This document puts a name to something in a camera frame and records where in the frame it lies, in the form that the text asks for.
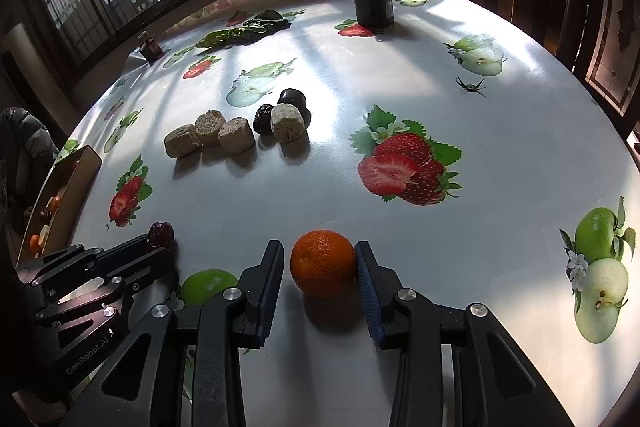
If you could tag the small brown jar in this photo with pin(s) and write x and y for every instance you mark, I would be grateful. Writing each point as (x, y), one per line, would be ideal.
(152, 51)

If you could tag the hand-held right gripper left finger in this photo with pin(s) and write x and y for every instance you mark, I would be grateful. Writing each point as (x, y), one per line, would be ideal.
(267, 292)

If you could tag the grey padded cloth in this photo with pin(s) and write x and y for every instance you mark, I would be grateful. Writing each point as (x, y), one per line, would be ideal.
(27, 142)

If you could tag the dark round plum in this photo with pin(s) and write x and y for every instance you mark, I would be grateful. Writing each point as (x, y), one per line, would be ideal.
(306, 118)
(292, 98)

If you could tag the wooden glass panel door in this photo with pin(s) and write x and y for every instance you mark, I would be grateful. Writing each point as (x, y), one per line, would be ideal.
(607, 52)

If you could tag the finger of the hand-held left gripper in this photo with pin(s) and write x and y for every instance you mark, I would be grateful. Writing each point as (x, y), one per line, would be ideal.
(100, 259)
(125, 289)

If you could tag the green leafy vegetable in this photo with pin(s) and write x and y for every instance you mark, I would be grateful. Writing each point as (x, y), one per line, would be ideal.
(240, 32)

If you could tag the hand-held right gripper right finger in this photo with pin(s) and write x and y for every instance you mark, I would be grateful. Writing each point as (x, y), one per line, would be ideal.
(365, 292)

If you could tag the brown cardboard box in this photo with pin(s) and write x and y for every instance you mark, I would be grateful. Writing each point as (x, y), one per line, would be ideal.
(75, 187)

